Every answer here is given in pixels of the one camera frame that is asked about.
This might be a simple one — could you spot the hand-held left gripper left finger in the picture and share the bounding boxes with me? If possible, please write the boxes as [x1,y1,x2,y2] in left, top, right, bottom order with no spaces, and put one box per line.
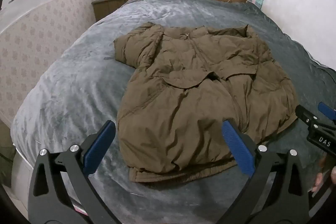
[28,120,124,224]

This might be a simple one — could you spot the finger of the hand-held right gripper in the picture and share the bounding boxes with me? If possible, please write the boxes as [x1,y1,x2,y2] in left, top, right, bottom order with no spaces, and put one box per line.
[318,102,336,126]
[295,105,320,133]

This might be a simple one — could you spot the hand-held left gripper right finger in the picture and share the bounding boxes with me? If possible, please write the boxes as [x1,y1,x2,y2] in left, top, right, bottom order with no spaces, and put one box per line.
[221,120,312,224]

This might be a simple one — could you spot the olive brown padded jacket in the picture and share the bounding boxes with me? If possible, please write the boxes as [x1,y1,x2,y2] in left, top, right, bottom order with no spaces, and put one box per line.
[114,25,300,183]

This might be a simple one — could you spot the person's right hand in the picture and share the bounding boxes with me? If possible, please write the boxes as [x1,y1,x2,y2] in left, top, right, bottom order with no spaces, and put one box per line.
[311,154,336,193]

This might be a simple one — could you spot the grey plush blanket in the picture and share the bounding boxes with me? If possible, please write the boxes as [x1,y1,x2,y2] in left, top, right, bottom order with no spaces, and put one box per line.
[10,0,336,224]

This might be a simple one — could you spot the brown wooden nightstand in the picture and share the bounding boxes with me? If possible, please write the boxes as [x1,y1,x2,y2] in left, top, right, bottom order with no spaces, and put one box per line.
[91,0,136,22]

